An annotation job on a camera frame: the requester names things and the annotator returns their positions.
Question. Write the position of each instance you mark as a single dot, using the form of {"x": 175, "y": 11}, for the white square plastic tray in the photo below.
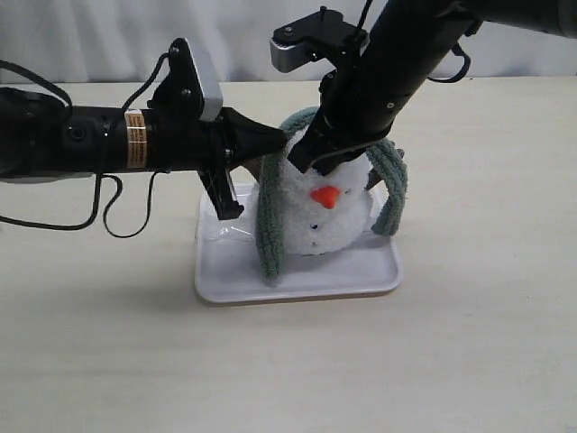
{"x": 229, "y": 273}

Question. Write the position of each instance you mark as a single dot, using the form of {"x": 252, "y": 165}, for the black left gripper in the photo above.
{"x": 181, "y": 143}

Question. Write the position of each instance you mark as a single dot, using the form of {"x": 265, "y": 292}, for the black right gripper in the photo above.
{"x": 371, "y": 84}

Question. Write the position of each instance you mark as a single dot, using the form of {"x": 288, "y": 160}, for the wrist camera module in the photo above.
{"x": 191, "y": 86}
{"x": 321, "y": 35}

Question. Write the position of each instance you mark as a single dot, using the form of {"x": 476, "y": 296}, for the white plush snowman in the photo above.
{"x": 289, "y": 187}

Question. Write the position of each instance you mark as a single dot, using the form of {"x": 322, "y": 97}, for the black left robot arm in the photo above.
{"x": 44, "y": 140}

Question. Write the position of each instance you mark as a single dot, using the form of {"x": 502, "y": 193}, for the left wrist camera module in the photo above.
{"x": 191, "y": 86}

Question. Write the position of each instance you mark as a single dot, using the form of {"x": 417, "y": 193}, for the green knitted scarf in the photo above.
{"x": 385, "y": 156}

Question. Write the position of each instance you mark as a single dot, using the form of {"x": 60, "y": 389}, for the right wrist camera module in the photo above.
{"x": 321, "y": 35}

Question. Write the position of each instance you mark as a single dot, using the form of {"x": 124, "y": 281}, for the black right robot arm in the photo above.
{"x": 444, "y": 23}

